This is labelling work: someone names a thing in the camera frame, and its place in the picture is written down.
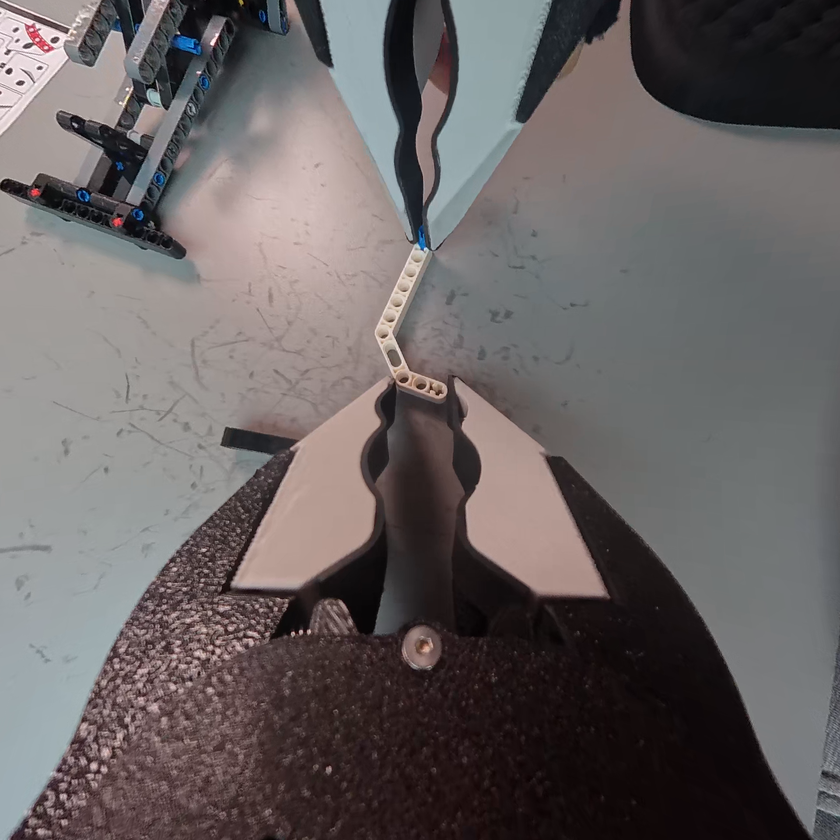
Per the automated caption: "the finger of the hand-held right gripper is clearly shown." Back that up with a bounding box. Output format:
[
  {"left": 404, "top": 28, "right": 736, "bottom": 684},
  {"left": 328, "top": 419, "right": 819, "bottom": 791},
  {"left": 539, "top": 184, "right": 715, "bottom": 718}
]
[
  {"left": 424, "top": 0, "right": 553, "bottom": 253},
  {"left": 325, "top": 0, "right": 432, "bottom": 238}
]

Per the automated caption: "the grey black toy truck chassis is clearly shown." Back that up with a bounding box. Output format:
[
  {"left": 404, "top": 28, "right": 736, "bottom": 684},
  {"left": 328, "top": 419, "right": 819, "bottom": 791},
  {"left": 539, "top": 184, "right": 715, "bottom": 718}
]
[{"left": 0, "top": 0, "right": 290, "bottom": 260}]

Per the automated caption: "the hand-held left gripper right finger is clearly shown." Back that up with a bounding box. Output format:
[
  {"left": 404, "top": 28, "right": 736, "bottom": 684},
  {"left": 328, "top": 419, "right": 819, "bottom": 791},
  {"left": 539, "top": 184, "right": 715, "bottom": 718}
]
[{"left": 446, "top": 375, "right": 610, "bottom": 602}]

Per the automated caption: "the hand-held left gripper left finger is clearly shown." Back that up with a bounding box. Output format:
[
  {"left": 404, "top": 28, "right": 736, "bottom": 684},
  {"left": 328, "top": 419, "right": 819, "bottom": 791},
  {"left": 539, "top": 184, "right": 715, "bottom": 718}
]
[{"left": 226, "top": 379, "right": 396, "bottom": 601}]

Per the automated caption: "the white angled toy beam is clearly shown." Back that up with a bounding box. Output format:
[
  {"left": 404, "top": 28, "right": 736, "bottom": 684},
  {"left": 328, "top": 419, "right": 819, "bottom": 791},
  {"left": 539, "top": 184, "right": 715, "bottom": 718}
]
[{"left": 374, "top": 246, "right": 448, "bottom": 399}]

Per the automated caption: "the white sticker sheet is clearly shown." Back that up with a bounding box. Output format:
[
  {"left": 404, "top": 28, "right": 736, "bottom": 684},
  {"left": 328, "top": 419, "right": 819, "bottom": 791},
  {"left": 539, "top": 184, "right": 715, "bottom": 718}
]
[{"left": 0, "top": 10, "right": 70, "bottom": 135}]

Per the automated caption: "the grey desk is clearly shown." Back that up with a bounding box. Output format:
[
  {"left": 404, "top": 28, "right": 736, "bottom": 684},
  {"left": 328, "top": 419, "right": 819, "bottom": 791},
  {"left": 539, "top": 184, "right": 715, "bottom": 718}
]
[{"left": 0, "top": 0, "right": 840, "bottom": 840}]

